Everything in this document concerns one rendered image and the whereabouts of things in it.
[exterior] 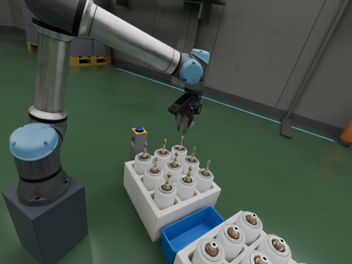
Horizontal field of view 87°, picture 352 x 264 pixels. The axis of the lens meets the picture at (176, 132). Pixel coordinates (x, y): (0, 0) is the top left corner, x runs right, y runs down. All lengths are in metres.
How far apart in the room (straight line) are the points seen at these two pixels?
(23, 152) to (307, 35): 3.09
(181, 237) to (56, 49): 0.92
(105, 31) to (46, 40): 0.21
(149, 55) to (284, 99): 2.80
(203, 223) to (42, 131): 0.85
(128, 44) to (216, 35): 2.82
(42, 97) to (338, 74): 3.12
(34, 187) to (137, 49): 0.53
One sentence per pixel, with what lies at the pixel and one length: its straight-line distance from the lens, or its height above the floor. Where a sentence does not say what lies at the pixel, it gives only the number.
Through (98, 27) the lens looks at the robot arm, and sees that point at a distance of 0.55.
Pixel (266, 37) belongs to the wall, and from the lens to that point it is 3.17.
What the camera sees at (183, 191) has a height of 0.21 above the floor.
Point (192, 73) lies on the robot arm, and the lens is 0.59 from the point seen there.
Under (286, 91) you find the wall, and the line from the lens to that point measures 3.19.
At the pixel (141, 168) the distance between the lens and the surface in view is 1.01.
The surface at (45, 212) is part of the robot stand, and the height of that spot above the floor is 0.30.
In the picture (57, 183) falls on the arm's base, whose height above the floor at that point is 0.36.
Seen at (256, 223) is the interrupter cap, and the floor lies 0.25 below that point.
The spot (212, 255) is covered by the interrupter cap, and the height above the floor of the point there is 0.25.
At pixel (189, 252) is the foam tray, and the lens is 0.81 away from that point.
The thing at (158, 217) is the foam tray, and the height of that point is 0.18.
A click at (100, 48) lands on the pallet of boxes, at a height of 0.29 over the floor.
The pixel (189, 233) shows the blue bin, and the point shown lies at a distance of 1.06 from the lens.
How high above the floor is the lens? 0.87
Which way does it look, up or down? 28 degrees down
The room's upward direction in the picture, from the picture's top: 12 degrees clockwise
